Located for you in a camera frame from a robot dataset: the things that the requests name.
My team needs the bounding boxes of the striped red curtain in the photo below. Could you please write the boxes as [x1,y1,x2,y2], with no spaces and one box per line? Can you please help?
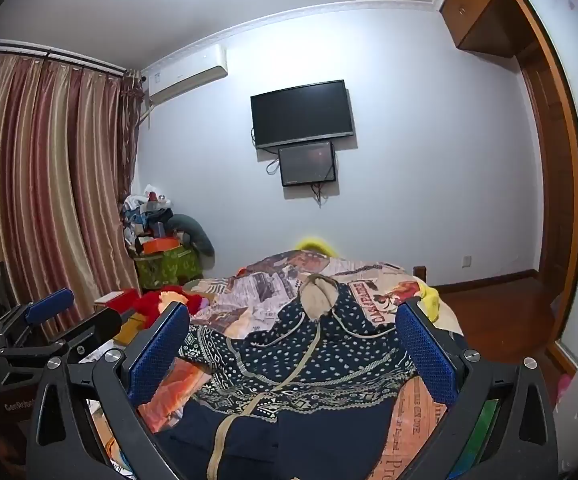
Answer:
[0,42,145,311]

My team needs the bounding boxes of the navy patterned hooded coat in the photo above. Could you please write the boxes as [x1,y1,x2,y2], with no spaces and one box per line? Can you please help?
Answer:
[156,275,450,480]

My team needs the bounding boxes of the black wall television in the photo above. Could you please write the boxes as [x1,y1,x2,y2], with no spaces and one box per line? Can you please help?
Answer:
[250,80,356,150]

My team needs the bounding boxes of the printed blanket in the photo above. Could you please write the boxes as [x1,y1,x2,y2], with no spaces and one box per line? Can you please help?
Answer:
[89,249,470,480]

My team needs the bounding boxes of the grey pillow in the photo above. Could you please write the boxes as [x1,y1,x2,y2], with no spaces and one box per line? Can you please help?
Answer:
[169,214,216,257]

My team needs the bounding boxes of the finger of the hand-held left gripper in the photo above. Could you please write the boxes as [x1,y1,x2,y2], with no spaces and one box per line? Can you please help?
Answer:
[48,307,123,367]
[0,288,76,348]

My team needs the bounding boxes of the wooden door frame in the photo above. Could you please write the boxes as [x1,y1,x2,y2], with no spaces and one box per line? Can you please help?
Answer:
[502,0,578,361]

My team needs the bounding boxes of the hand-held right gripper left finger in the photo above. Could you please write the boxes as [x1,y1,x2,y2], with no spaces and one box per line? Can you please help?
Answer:
[26,300,192,480]

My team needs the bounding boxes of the clutter pile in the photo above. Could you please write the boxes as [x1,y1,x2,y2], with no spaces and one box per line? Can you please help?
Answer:
[121,184,175,248]

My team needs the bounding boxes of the orange box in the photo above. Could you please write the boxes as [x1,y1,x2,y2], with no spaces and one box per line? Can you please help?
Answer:
[141,237,182,255]

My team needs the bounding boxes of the wooden door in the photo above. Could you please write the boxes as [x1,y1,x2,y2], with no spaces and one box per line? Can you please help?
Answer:
[520,46,567,286]

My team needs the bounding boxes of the curtain rod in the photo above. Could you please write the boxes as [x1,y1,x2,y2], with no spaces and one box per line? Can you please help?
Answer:
[0,37,143,82]

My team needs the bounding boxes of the yellow bed sheet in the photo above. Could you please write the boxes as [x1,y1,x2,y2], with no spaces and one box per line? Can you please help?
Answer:
[296,236,443,322]

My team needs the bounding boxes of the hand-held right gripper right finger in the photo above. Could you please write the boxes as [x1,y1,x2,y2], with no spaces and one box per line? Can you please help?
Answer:
[394,297,560,480]

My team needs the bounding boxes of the wooden overhead cabinet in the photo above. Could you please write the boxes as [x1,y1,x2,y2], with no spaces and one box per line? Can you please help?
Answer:
[439,0,526,59]

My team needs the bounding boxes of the small black monitor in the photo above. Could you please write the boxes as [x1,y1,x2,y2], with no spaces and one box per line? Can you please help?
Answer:
[278,141,337,187]

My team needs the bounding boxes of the red plush toy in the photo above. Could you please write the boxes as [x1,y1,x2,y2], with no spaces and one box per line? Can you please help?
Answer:
[106,285,210,331]

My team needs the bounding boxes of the white air conditioner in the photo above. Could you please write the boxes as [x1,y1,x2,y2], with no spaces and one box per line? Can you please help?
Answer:
[141,44,229,106]

